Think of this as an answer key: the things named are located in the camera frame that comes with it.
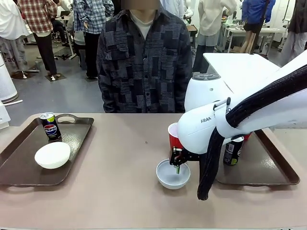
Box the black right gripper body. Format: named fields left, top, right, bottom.
left=182, top=150, right=202, bottom=162

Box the white plastic bowl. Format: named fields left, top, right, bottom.
left=34, top=141, right=71, bottom=170
left=156, top=159, right=191, bottom=190

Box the black Pepsi can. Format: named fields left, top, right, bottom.
left=39, top=112, right=62, bottom=142
left=223, top=136, right=245, bottom=166

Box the brown plastic serving tray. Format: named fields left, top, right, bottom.
left=0, top=113, right=95, bottom=193
left=215, top=128, right=301, bottom=190

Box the person in dark patchwork shirt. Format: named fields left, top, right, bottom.
left=95, top=0, right=194, bottom=114

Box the white background table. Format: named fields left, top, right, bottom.
left=223, top=26, right=281, bottom=54

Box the person in cream shirt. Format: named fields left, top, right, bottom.
left=192, top=0, right=238, bottom=72

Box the figure in blue jacket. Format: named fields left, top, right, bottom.
left=240, top=0, right=276, bottom=55

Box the person in blue plaid shirt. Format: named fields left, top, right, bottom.
left=72, top=0, right=115, bottom=80

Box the person in dark jacket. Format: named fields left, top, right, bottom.
left=280, top=0, right=307, bottom=68

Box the white box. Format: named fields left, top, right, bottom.
left=0, top=102, right=12, bottom=130

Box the white cylindrical appliance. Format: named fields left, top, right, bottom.
left=0, top=51, right=19, bottom=104

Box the person in red plaid shirt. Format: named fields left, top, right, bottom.
left=18, top=0, right=59, bottom=81

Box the person in white top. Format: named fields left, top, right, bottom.
left=0, top=0, right=30, bottom=74

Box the black fabric cable sleeve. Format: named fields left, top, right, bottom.
left=197, top=69, right=307, bottom=201

